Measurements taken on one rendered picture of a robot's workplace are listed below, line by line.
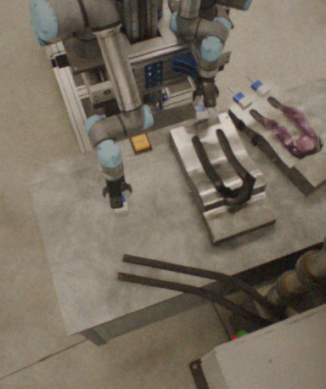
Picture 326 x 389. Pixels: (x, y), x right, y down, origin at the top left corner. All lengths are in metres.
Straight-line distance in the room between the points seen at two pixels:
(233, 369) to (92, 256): 0.90
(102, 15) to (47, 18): 0.16
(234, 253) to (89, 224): 0.58
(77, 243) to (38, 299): 0.87
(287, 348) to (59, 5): 1.07
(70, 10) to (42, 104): 1.80
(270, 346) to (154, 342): 1.50
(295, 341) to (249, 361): 0.11
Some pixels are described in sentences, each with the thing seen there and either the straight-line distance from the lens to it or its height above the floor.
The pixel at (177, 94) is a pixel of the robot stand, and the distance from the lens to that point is 2.84.
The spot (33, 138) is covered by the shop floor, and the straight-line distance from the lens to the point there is 3.04.
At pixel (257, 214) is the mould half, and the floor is 0.86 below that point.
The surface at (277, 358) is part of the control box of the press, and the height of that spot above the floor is 1.47.
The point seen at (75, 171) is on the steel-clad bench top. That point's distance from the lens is 1.98.
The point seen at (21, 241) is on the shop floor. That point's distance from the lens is 2.79.
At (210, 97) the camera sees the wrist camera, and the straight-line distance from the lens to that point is 1.82.
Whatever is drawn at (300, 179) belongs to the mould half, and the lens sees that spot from 1.94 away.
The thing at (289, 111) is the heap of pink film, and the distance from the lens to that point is 2.03.
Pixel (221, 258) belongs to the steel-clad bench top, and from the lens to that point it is 1.83.
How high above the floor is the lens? 2.56
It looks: 65 degrees down
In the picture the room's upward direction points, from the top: 1 degrees clockwise
